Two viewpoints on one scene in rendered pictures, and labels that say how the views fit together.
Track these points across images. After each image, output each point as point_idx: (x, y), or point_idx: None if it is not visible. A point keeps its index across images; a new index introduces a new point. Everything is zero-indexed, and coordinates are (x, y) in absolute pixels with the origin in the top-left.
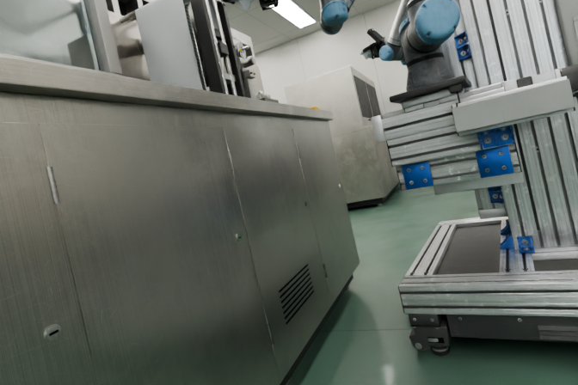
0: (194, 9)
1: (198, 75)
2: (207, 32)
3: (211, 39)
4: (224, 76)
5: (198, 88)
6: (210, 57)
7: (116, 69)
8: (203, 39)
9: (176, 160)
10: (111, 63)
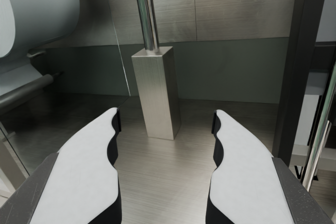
0: None
1: (316, 102)
2: (289, 78)
3: (287, 101)
4: (312, 170)
5: (309, 120)
6: (279, 127)
7: (13, 191)
8: (284, 84)
9: None
10: (8, 187)
